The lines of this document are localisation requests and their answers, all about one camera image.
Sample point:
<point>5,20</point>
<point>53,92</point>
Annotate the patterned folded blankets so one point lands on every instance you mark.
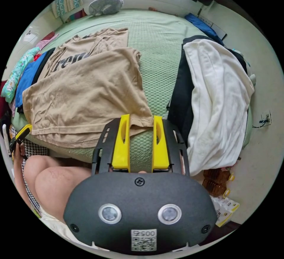
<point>66,2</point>

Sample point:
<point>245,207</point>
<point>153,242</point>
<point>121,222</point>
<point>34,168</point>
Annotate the white and yellow carton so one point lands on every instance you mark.
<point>226,211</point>

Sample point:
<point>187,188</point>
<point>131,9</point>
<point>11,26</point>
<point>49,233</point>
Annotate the bed with green mat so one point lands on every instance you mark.
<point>159,64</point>

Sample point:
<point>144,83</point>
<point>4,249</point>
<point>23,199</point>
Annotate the beige short sleeve shirt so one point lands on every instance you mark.
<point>88,90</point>

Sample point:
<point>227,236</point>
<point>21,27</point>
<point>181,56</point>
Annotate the wall socket with plug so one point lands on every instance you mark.
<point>265,118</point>

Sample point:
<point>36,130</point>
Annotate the person's body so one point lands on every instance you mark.
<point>53,186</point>

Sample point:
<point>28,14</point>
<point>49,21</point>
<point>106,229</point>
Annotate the amber plastic bottle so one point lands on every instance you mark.
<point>216,174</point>
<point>214,188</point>

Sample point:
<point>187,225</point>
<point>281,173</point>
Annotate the grey pillow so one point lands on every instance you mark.
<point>106,4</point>

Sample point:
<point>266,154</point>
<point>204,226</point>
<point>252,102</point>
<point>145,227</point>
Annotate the pile of white and black clothes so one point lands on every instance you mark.
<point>217,99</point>

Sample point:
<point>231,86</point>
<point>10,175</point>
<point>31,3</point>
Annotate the pile of colourful clothes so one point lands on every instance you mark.
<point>24,75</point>

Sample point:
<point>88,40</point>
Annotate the blue folded cloth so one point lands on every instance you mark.
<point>203,25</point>

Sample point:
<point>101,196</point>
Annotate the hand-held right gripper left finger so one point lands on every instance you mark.
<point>121,143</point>

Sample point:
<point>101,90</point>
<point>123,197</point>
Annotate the person's left hand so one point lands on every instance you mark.
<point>19,151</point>

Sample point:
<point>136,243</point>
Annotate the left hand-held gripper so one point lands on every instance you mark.
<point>16,143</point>

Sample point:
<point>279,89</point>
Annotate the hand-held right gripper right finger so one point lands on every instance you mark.
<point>160,146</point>

